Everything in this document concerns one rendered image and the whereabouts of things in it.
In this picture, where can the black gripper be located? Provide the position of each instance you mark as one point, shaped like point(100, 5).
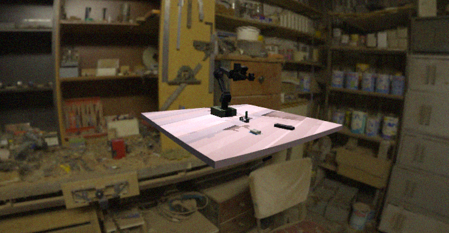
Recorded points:
point(243, 76)

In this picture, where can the blister pack of two batteries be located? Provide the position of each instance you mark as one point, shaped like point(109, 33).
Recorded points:
point(256, 132)

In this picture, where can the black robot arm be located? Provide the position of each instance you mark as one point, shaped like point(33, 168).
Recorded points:
point(218, 74)

